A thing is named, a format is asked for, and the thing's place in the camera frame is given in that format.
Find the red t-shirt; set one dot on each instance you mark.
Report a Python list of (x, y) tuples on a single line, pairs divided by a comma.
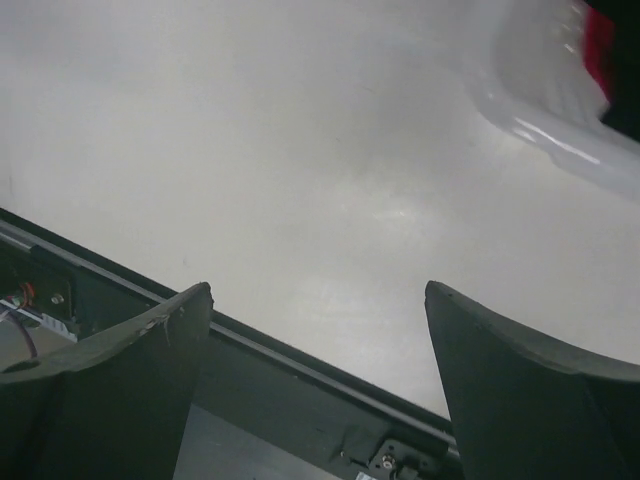
[(597, 46)]

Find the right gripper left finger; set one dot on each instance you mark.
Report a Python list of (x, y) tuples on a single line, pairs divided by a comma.
[(112, 406)]

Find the black t-shirt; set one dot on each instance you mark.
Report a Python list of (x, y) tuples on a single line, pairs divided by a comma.
[(622, 114)]

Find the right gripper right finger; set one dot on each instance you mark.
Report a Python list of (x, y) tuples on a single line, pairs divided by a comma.
[(525, 405)]

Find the white plastic basket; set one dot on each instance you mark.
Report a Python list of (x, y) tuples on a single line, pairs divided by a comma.
[(523, 68)]

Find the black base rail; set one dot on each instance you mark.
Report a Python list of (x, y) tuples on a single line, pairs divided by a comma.
[(261, 409)]

